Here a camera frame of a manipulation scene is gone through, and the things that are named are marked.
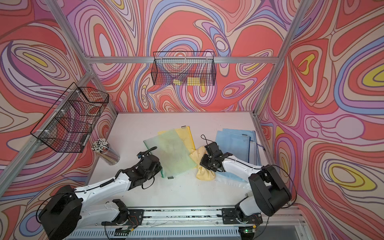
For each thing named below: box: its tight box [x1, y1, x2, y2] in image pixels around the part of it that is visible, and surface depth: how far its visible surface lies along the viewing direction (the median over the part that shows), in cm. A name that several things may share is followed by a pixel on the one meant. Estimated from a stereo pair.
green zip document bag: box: [143, 128, 198, 178], surface depth 100 cm
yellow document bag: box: [157, 126, 196, 155], surface depth 109 cm
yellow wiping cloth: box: [189, 146, 216, 181], surface depth 88 cm
